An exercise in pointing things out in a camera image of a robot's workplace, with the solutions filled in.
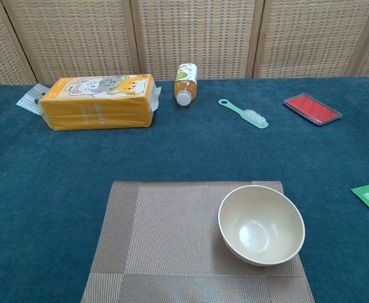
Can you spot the red pad clear case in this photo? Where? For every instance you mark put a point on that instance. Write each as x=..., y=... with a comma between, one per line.
x=312, y=109

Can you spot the woven bamboo folding screen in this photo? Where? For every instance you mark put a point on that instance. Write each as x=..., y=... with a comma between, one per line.
x=190, y=34

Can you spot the orange cat tissue pack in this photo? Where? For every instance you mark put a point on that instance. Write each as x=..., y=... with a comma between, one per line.
x=96, y=110

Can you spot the beige bowl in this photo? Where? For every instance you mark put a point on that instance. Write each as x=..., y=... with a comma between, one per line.
x=260, y=227

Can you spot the mint green brush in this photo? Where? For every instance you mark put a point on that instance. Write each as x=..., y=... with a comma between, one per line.
x=253, y=118

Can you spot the brown woven placemat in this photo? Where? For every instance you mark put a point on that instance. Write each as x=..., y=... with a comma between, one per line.
x=171, y=240

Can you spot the teal felt table cover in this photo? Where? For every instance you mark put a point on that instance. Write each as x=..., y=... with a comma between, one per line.
x=45, y=189

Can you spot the tea bottle white cap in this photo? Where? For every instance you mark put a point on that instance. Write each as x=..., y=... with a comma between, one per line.
x=185, y=86

